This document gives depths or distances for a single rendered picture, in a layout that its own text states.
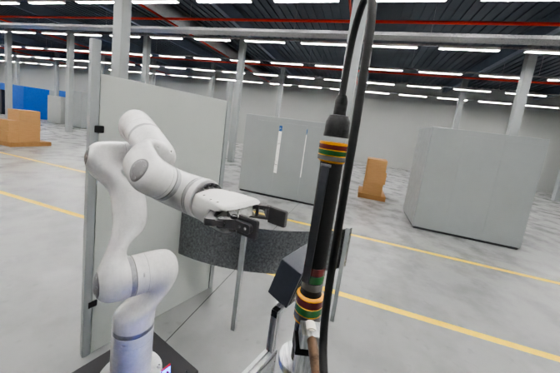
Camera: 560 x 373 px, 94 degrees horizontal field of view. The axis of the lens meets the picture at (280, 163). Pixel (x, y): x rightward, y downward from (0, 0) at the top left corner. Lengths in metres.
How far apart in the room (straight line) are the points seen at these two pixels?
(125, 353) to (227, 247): 1.48
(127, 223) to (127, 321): 0.29
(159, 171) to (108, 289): 0.46
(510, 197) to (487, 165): 0.76
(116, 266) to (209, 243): 1.61
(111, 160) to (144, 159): 0.42
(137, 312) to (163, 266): 0.15
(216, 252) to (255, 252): 0.35
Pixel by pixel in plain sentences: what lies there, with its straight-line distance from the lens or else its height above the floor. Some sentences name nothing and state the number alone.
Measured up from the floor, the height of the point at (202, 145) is 1.56.
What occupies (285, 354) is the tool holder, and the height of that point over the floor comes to 1.45.
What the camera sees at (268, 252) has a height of 0.74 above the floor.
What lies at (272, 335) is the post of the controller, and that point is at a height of 0.95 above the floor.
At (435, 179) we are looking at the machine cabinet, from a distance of 6.53.
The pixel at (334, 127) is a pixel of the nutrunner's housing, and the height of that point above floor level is 1.83.
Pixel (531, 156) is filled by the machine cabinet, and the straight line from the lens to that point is 7.02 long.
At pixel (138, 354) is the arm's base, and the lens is 1.09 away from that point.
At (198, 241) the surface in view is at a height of 0.73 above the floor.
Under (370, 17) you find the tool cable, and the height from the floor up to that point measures 1.94.
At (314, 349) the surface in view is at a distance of 0.42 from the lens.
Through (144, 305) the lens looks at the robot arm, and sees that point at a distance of 1.02.
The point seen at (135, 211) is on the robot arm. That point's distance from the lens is 0.96.
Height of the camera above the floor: 1.82
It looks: 8 degrees down
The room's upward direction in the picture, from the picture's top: 8 degrees clockwise
